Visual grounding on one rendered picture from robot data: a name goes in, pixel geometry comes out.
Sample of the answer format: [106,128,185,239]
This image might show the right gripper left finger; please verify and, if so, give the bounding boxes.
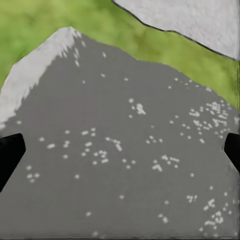
[0,133,26,193]

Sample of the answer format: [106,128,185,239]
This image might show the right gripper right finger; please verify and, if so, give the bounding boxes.
[224,132,240,173]

